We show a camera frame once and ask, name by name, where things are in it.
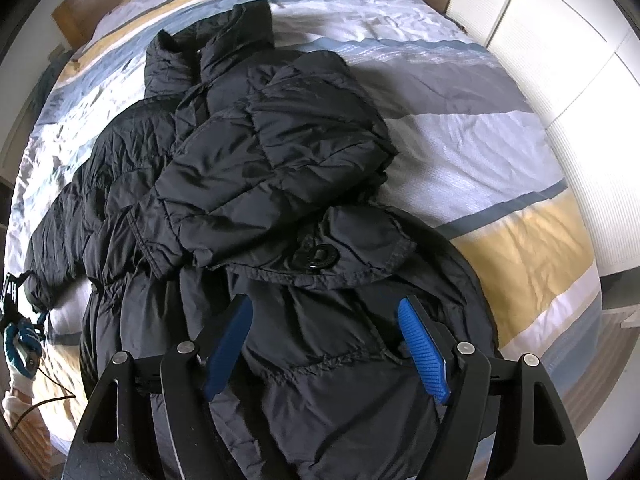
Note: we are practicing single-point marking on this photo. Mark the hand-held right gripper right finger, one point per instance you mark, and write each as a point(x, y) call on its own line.
point(424, 350)

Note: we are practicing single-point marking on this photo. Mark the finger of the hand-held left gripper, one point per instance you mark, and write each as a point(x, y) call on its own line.
point(14, 290)

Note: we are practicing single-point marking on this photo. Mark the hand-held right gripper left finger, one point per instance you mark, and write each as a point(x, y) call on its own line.
point(227, 345)

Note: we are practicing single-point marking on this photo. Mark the black puffer jacket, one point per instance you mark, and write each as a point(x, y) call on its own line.
point(240, 200)

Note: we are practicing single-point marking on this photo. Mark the person's left forearm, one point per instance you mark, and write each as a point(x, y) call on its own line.
point(20, 410)

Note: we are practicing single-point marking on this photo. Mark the wooden headboard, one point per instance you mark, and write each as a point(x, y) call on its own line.
point(95, 2)

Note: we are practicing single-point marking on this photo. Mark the white wardrobe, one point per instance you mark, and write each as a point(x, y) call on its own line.
point(565, 85)

